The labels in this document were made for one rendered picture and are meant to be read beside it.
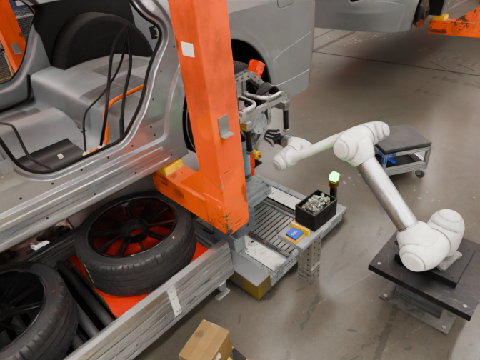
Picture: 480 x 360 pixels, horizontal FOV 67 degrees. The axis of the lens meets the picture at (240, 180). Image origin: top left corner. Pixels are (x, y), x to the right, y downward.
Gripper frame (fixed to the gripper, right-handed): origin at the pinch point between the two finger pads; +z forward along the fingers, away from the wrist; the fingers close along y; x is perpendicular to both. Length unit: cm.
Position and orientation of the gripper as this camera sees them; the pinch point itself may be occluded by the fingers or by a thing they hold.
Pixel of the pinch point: (261, 133)
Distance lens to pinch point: 258.8
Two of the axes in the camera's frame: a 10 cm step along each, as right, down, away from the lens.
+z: -7.1, -3.5, 6.1
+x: -5.6, -2.5, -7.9
